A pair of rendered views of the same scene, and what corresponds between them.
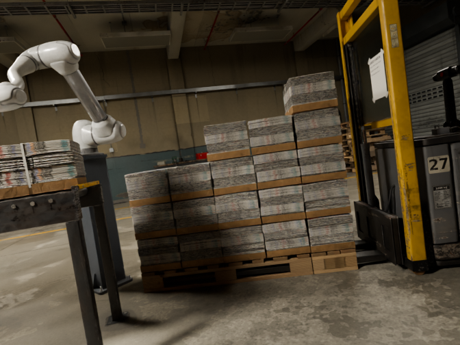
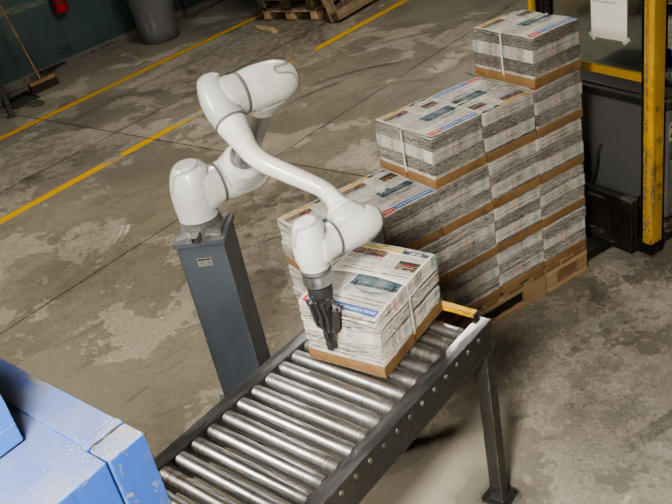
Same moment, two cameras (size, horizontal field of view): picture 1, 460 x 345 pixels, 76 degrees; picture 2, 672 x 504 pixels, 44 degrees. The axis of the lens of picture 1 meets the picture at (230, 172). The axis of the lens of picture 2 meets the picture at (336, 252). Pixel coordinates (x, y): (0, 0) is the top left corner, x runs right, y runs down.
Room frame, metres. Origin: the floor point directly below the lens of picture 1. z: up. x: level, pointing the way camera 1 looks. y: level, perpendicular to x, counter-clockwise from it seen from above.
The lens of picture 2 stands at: (-0.40, 2.15, 2.40)
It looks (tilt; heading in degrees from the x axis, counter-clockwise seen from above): 30 degrees down; 328
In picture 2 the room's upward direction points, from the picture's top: 12 degrees counter-clockwise
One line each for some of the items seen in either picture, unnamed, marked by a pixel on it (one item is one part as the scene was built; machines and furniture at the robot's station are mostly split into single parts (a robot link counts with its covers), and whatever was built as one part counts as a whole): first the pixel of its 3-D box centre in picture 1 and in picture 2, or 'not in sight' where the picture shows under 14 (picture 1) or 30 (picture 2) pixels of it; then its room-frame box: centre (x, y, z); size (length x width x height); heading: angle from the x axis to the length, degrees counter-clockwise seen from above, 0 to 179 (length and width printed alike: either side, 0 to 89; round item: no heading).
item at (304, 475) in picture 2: not in sight; (265, 456); (1.26, 1.47, 0.77); 0.47 x 0.05 x 0.05; 13
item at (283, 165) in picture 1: (220, 218); (421, 258); (2.11, 0.11, 0.42); 1.17 x 0.39 x 0.83; 86
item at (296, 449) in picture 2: not in sight; (280, 442); (1.27, 1.41, 0.77); 0.47 x 0.05 x 0.05; 13
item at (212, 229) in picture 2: (84, 153); (200, 224); (2.21, 1.06, 1.03); 0.22 x 0.18 x 0.06; 138
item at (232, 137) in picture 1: (228, 143); (429, 142); (2.11, -0.02, 0.95); 0.38 x 0.29 x 0.23; 177
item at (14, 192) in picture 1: (13, 192); (359, 347); (1.37, 1.02, 0.83); 0.29 x 0.16 x 0.04; 18
